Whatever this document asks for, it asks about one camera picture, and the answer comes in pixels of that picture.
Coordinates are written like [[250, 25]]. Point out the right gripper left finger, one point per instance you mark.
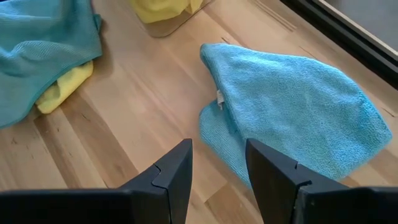
[[168, 186]]

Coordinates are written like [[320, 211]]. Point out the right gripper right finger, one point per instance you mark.
[[273, 186]]

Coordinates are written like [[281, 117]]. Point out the light blue microfiber towel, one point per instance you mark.
[[295, 102]]

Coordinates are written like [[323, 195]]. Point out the yellow microfiber towel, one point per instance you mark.
[[195, 5], [158, 11], [62, 90]]

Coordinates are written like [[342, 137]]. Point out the teal microfiber towel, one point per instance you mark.
[[40, 56]]

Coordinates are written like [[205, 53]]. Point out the clear plastic basket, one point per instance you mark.
[[168, 29]]

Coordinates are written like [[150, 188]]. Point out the black metal table frame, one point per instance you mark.
[[342, 32]]

